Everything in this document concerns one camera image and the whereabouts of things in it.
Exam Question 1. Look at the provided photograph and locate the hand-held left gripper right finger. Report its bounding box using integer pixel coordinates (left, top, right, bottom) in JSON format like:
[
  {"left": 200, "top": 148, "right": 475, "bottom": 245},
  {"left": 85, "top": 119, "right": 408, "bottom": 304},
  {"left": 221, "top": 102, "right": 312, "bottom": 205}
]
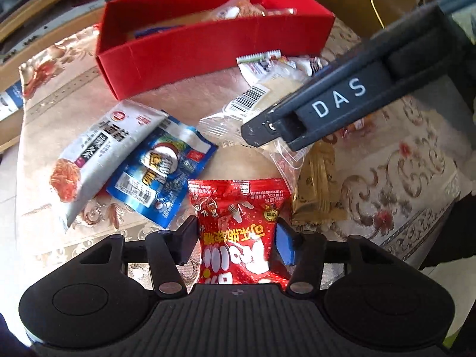
[{"left": 276, "top": 219, "right": 397, "bottom": 299}]

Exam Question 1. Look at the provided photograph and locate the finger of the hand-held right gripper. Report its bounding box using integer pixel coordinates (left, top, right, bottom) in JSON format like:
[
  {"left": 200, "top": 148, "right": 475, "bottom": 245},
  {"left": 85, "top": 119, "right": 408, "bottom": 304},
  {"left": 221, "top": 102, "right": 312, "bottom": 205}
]
[{"left": 241, "top": 72, "right": 324, "bottom": 147}]

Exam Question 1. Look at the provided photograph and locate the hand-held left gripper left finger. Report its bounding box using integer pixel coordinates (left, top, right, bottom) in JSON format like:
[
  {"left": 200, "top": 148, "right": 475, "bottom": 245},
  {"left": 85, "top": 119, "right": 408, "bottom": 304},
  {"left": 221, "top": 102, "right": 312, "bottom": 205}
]
[{"left": 78, "top": 216, "right": 198, "bottom": 299}]

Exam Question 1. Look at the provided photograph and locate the clear-wrapped round cake with barcode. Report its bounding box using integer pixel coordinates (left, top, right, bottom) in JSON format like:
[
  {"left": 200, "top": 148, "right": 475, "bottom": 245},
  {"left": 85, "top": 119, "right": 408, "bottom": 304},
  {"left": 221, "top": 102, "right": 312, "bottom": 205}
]
[{"left": 199, "top": 77, "right": 314, "bottom": 157}]

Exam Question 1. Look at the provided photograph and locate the red candy packet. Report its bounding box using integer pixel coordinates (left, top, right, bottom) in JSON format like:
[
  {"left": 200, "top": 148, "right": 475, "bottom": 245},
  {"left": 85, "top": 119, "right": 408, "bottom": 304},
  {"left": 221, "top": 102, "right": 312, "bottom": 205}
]
[{"left": 188, "top": 178, "right": 295, "bottom": 288}]

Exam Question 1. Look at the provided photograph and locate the white green wafer packet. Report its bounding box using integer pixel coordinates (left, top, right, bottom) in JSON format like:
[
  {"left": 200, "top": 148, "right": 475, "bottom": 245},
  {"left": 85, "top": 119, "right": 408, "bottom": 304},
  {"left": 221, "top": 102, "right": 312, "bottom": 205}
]
[{"left": 237, "top": 49, "right": 298, "bottom": 83}]

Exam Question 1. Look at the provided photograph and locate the gold snack packet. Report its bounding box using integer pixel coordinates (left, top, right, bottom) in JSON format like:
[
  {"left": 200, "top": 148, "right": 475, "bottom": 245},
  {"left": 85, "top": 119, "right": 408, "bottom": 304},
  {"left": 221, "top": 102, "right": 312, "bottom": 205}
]
[{"left": 291, "top": 140, "right": 349, "bottom": 226}]

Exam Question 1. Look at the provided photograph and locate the blue snack packet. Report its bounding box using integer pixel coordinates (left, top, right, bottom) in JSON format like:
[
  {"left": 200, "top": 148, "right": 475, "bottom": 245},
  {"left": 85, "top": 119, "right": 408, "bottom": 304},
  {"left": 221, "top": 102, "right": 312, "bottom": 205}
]
[{"left": 106, "top": 117, "right": 218, "bottom": 228}]

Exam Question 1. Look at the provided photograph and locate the red cardboard box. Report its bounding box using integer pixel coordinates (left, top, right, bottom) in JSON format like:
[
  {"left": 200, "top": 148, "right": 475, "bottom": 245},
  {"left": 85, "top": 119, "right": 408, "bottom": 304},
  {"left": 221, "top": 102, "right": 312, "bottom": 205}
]
[{"left": 95, "top": 0, "right": 335, "bottom": 99}]

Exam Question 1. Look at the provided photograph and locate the white noodle snack packet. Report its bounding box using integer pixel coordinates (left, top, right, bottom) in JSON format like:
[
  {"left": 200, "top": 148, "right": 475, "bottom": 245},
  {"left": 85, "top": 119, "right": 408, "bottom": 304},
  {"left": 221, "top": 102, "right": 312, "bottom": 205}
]
[{"left": 50, "top": 100, "right": 169, "bottom": 231}]

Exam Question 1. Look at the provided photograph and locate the brown cardboard box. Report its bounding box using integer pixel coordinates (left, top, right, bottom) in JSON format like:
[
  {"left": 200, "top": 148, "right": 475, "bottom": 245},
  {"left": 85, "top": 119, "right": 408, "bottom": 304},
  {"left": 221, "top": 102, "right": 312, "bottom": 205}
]
[{"left": 319, "top": 0, "right": 418, "bottom": 42}]

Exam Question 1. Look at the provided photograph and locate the clear orange snack packet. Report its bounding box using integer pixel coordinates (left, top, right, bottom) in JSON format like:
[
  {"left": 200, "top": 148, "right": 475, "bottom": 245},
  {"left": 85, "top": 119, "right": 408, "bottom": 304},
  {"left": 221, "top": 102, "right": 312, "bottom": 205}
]
[{"left": 210, "top": 0, "right": 268, "bottom": 20}]

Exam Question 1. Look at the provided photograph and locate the dark blue packet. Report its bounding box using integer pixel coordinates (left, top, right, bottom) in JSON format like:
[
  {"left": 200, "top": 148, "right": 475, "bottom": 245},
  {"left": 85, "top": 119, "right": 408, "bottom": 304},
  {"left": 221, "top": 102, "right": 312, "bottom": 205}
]
[{"left": 134, "top": 25, "right": 187, "bottom": 41}]

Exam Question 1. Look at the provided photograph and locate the blue white carton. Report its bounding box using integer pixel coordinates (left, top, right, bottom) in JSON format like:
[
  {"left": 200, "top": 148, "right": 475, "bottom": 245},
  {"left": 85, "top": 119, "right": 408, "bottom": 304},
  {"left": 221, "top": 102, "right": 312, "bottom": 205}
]
[{"left": 0, "top": 84, "right": 29, "bottom": 120}]

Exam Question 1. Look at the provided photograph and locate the grey electronic device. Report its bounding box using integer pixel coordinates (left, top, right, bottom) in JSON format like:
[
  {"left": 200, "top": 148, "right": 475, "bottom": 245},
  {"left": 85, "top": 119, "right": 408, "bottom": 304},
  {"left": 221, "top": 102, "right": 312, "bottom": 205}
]
[{"left": 0, "top": 7, "right": 109, "bottom": 51}]

